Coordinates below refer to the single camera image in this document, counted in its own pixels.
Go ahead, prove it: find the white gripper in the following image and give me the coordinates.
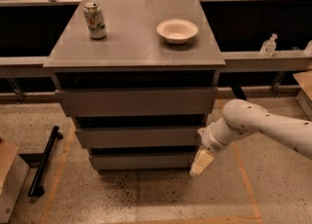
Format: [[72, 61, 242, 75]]
[[189, 124, 226, 177]]

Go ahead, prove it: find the grey cart base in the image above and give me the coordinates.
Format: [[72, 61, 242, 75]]
[[0, 140, 43, 224]]

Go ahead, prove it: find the clear sanitizer bottle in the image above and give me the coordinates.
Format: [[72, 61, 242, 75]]
[[259, 33, 278, 57]]

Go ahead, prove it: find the green white soda can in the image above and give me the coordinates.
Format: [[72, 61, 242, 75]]
[[83, 2, 106, 39]]

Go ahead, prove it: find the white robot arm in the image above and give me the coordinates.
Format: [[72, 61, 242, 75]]
[[190, 99, 312, 176]]

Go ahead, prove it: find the grey top drawer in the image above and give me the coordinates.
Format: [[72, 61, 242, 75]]
[[56, 88, 216, 117]]

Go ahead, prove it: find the grey bottom drawer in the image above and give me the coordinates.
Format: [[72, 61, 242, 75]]
[[89, 153, 195, 170]]

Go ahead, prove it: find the grey drawer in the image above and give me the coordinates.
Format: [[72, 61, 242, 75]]
[[76, 127, 199, 148], [89, 153, 195, 170], [56, 88, 216, 117]]

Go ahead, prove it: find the grey drawer cabinet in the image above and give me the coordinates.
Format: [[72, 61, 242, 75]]
[[48, 0, 224, 157]]

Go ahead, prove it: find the cardboard box right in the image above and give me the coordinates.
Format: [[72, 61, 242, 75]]
[[293, 70, 312, 121]]

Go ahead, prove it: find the grey metal rail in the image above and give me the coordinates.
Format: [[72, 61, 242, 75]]
[[0, 50, 312, 78]]

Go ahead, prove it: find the grey middle drawer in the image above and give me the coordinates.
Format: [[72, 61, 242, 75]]
[[76, 127, 199, 148]]

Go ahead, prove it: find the white paper bowl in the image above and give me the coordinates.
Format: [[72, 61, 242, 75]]
[[157, 19, 198, 45]]

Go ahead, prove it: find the black bar with wheels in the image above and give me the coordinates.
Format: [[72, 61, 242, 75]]
[[27, 126, 63, 197]]

